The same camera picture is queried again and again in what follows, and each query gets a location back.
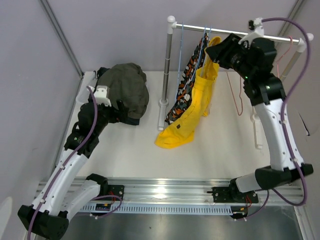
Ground aluminium mounting rail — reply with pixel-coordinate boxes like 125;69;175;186
32;177;307;207

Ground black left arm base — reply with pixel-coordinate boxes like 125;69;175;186
86;173;125;199

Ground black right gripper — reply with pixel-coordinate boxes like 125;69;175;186
205;33;255;81

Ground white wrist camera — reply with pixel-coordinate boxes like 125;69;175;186
89;85;112;107
238;17;265;48

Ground camouflage patterned shorts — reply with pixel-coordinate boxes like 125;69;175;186
165;36;209;125

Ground white steel clothes rack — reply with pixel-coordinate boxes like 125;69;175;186
157;15;315;150

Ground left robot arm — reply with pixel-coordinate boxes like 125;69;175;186
17;100;129;240

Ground white perforated plastic basket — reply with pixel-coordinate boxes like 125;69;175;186
75;71;98;105

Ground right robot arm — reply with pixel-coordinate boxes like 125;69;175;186
205;34;314;202

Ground yellow shorts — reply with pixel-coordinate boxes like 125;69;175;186
155;36;221;149

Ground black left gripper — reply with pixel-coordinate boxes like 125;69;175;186
93;99;128;136

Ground blue wire hanger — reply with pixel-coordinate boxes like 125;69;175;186
175;22;184;101
192;26;208;82
199;24;214;76

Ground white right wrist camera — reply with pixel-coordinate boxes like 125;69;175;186
238;17;265;48

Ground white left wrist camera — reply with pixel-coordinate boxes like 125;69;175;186
89;85;112;107

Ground olive green shorts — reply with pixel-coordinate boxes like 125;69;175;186
97;62;150;120

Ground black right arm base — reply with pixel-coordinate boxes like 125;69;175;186
206;186;259;204

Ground white slotted cable duct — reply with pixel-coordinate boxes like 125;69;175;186
79;202;233;216

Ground dark navy shorts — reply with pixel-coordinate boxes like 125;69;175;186
94;67;140;126

